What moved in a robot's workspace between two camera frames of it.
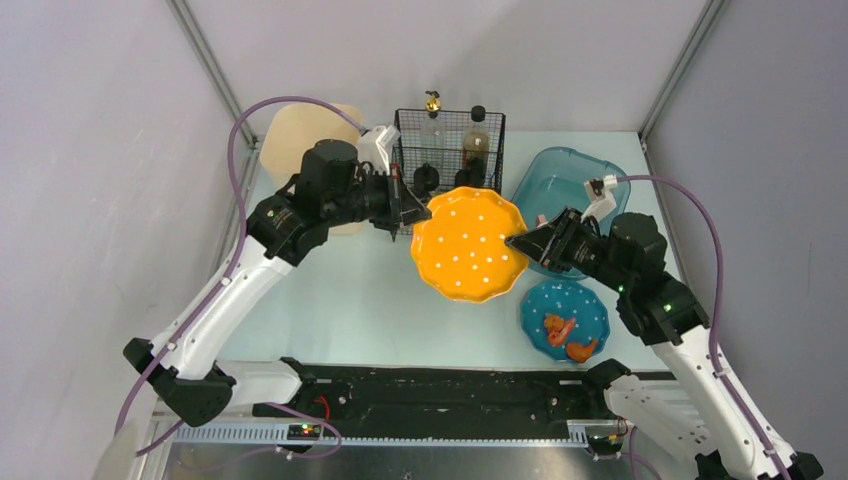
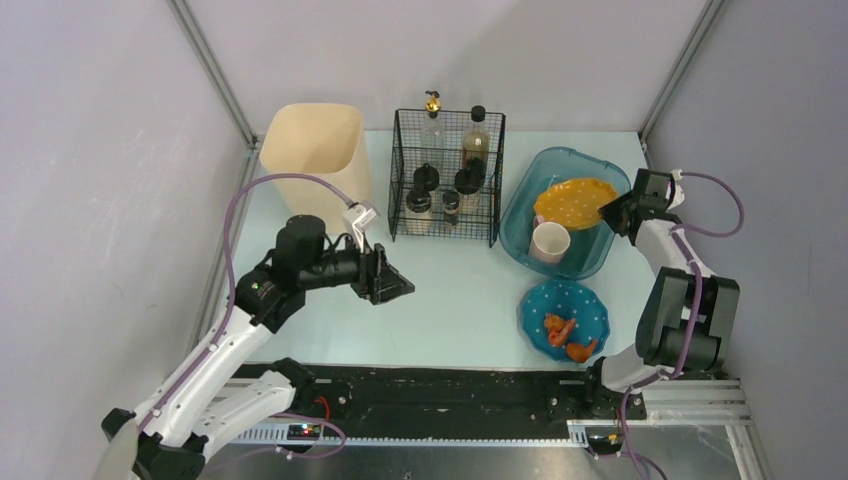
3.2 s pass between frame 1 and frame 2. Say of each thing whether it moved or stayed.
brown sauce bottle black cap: stayed
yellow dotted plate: moved
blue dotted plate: stayed
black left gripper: moved
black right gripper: moved
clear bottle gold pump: stayed
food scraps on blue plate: stayed
